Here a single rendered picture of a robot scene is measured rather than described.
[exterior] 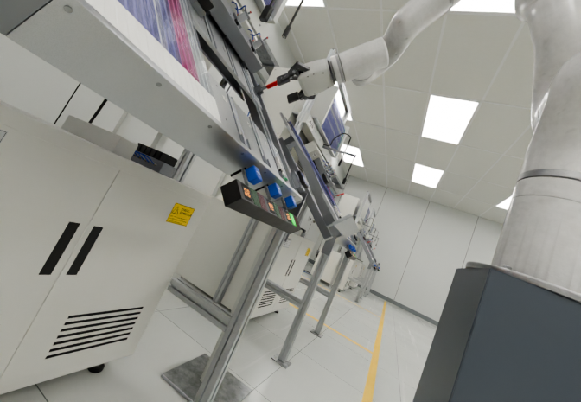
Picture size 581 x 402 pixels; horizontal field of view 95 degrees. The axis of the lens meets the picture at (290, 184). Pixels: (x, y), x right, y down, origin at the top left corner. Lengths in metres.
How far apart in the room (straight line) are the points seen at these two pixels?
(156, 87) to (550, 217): 0.60
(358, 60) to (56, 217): 0.82
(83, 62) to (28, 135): 0.33
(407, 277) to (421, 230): 1.34
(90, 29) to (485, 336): 0.59
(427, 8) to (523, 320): 0.75
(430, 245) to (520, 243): 7.70
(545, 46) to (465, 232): 7.77
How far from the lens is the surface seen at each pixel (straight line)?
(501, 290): 0.51
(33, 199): 0.70
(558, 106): 0.65
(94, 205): 0.75
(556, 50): 0.81
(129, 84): 0.37
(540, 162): 0.64
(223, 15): 0.96
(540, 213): 0.59
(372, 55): 0.86
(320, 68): 0.85
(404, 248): 8.20
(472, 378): 0.52
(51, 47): 0.36
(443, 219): 8.43
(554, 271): 0.57
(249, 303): 0.86
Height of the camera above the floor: 0.63
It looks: 9 degrees up
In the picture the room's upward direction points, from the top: 25 degrees clockwise
